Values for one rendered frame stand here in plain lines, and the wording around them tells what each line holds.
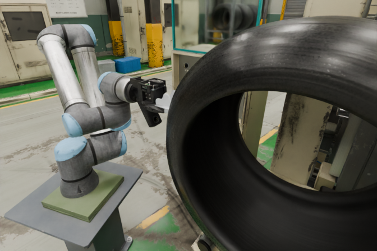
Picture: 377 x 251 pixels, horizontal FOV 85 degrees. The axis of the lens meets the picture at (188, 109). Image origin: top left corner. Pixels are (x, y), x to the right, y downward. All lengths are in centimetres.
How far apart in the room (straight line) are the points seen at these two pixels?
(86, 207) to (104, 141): 32
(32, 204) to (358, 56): 141
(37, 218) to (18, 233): 87
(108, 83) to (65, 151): 48
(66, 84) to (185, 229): 135
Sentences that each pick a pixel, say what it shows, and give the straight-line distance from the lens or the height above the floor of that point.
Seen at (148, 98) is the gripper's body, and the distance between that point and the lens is 66.
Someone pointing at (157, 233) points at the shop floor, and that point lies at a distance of 181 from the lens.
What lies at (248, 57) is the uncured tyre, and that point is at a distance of 33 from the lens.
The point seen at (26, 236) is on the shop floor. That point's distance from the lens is 215.
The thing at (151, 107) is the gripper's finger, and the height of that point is 124.
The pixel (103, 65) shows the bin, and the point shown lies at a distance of 575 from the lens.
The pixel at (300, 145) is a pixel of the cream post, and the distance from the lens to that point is 79.
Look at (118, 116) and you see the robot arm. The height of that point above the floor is 114.
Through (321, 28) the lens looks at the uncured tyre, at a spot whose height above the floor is 148.
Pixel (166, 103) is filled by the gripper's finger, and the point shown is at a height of 125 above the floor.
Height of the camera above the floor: 150
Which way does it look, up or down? 25 degrees down
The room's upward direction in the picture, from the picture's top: straight up
